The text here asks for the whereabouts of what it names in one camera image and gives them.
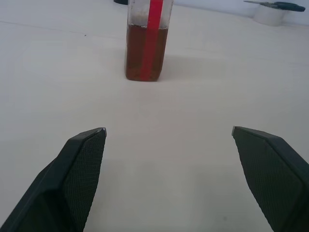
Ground blue-handled scissors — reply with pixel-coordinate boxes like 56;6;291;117
243;0;306;12

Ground bottle with brown liquid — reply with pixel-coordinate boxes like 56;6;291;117
125;0;174;83

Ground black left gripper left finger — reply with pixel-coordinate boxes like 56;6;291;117
0;127;107;232

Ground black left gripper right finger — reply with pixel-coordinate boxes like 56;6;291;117
231;125;309;232

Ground white tape roll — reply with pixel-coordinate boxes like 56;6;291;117
252;3;287;25

